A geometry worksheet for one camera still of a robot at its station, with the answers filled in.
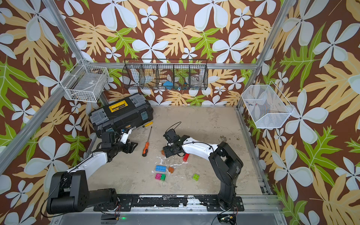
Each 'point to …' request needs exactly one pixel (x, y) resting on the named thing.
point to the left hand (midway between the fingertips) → (132, 140)
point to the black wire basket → (175, 74)
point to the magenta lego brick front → (158, 176)
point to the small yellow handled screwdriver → (148, 124)
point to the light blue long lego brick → (161, 168)
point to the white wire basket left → (86, 83)
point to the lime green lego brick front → (196, 177)
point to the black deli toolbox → (121, 114)
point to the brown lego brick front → (171, 169)
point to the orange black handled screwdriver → (145, 150)
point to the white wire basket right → (267, 107)
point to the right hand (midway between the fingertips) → (167, 150)
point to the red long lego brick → (185, 157)
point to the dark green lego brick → (163, 177)
